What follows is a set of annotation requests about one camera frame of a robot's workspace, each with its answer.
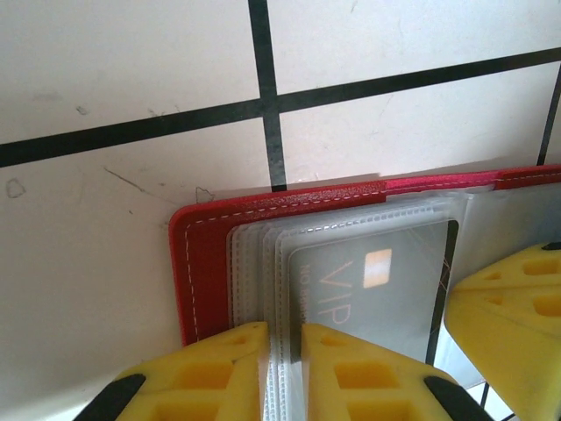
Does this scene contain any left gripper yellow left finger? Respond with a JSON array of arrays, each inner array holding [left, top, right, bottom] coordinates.
[[81, 321, 270, 421]]

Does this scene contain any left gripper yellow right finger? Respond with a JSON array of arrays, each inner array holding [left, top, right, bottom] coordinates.
[[301, 323, 487, 421]]

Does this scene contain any black VIP credit card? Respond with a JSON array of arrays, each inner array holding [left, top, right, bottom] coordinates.
[[288, 218, 460, 366]]

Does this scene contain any red leather card holder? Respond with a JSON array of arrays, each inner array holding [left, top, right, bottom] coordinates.
[[167, 164, 561, 421]]

